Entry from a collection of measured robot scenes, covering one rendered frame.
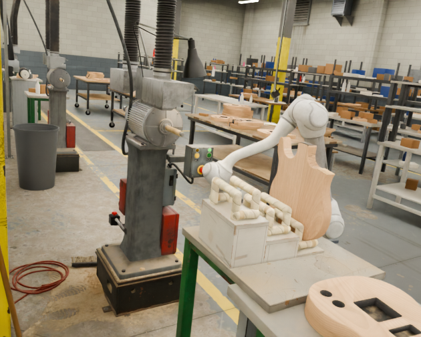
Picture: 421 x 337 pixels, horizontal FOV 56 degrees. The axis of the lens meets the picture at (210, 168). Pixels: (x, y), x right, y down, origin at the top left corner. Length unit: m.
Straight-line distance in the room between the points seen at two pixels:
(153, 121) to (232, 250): 1.13
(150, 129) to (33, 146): 2.69
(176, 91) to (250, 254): 0.96
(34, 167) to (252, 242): 3.78
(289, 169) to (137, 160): 1.13
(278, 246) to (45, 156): 3.75
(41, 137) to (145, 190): 2.44
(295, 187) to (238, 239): 0.40
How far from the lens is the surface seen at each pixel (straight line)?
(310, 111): 1.98
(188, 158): 2.51
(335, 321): 1.22
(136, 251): 2.75
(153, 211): 2.68
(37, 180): 4.99
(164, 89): 2.02
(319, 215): 1.60
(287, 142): 1.75
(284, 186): 1.74
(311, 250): 1.70
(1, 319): 2.16
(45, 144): 4.88
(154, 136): 2.35
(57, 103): 5.70
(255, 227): 1.45
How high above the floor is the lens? 1.64
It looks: 15 degrees down
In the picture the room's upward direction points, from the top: 6 degrees clockwise
